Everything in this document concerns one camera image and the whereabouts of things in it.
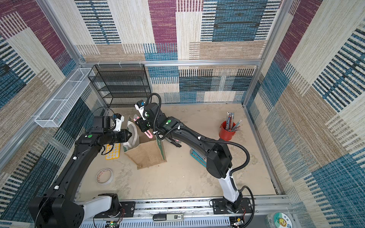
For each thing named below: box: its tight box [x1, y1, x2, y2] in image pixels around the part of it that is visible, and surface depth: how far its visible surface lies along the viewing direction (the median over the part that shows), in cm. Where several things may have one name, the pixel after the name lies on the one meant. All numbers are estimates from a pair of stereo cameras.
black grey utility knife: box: [164, 137, 183, 148], surface depth 98 cm
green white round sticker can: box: [265, 211, 294, 228], surface depth 65 cm
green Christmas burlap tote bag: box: [123, 114, 167, 170], surface depth 82 cm
